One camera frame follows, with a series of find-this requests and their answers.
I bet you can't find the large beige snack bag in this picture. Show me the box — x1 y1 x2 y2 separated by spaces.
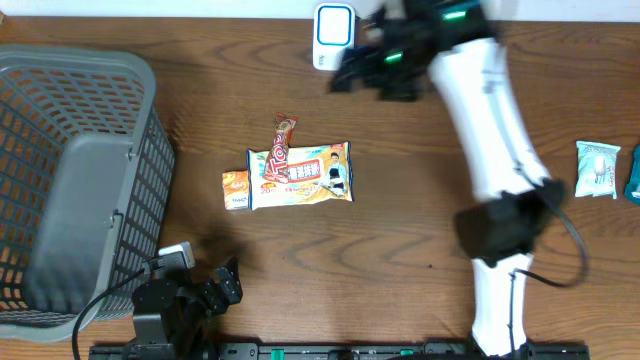
247 141 354 210

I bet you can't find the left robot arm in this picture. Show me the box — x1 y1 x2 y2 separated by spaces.
121 252 243 360

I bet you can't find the red brown candy bar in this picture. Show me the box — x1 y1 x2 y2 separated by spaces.
263 113 298 184

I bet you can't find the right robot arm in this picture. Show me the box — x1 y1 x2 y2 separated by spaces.
329 1 563 357

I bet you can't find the grey plastic shopping basket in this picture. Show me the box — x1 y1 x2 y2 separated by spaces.
1 45 175 342

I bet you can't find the small orange snack box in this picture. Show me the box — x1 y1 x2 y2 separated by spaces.
222 170 250 210

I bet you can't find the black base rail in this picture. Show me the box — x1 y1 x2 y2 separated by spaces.
89 341 591 360

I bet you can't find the teal blue snack packet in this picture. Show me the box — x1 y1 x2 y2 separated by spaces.
624 146 640 206

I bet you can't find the white barcode scanner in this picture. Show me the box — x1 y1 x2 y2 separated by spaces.
312 2 356 71

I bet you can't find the teal wet wipes pack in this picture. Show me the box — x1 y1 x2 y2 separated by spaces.
575 141 621 199

